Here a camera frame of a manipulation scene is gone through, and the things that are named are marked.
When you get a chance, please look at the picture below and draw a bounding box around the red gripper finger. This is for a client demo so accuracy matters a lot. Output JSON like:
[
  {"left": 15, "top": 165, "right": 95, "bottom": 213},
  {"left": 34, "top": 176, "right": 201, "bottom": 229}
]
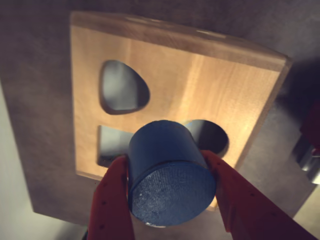
[
  {"left": 86, "top": 153, "right": 136, "bottom": 240},
  {"left": 199, "top": 149, "right": 320, "bottom": 240}
]

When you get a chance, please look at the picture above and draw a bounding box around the aluminium profile rail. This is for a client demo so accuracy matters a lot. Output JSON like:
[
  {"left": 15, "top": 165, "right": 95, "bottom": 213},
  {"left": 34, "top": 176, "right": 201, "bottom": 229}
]
[{"left": 291, "top": 139, "right": 320, "bottom": 186}]

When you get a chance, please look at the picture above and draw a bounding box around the blue wooden cylinder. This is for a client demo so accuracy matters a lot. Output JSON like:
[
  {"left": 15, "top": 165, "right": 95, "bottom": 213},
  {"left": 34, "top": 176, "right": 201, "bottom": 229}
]
[{"left": 127, "top": 119, "right": 218, "bottom": 229}]

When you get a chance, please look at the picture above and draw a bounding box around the wooden shape sorter box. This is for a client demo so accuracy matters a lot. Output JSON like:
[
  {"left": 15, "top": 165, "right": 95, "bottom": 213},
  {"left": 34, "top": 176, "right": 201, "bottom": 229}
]
[{"left": 69, "top": 11, "right": 293, "bottom": 213}]

